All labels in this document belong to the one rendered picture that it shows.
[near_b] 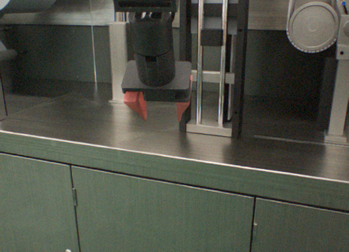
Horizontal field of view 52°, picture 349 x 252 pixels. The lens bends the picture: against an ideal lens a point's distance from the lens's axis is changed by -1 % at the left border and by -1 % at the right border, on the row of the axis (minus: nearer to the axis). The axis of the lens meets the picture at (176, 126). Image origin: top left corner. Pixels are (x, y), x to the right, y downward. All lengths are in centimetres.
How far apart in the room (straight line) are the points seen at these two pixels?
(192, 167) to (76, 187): 37
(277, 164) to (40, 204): 70
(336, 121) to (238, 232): 38
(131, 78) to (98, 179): 47
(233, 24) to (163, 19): 45
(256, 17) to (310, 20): 37
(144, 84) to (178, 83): 5
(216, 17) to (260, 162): 37
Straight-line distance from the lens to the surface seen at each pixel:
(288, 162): 82
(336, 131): 100
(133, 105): 57
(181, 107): 56
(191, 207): 89
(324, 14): 99
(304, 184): 78
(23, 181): 115
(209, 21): 92
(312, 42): 100
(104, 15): 153
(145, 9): 47
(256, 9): 133
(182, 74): 55
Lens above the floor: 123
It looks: 19 degrees down
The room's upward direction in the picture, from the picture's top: straight up
